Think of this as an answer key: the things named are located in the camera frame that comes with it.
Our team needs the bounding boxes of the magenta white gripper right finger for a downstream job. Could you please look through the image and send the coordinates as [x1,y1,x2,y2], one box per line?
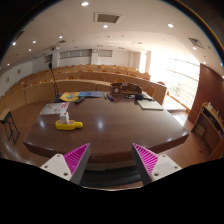
[132,143,181,185]

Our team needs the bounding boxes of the wooden bookshelf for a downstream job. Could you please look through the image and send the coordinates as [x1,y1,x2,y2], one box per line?
[192,102,224,161]

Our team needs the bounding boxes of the black microphone stand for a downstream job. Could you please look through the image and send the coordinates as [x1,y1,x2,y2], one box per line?
[48,62,62,103]

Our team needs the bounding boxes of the white charger plug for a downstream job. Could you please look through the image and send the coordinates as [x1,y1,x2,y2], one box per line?
[60,112,69,124]

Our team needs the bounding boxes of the black remote control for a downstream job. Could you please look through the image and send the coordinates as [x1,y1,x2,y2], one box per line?
[74,97,85,104]

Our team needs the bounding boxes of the blue booklet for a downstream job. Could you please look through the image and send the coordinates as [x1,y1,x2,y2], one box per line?
[78,91,103,98]

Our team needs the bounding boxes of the white printed paper sheet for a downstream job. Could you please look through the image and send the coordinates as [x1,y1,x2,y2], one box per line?
[40,102,69,115]

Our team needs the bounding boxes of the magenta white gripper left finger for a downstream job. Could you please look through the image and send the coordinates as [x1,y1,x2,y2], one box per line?
[41,143,91,185]

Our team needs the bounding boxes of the grey closed laptop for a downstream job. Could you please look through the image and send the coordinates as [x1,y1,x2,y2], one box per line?
[138,100,163,111]

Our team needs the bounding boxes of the small black side stand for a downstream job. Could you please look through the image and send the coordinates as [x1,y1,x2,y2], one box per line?
[0,109,20,144]

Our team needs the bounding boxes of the large brown wooden table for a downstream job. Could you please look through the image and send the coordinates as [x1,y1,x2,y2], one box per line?
[24,97,188,163]

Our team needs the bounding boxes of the red and blue pens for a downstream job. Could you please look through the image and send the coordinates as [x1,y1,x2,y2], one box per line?
[104,94,115,101]

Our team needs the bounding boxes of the yellow blue poster mat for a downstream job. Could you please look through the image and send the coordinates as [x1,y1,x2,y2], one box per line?
[60,92,79,102]

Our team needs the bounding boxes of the brown cardboard box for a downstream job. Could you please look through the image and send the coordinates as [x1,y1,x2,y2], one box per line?
[110,82,142,97]

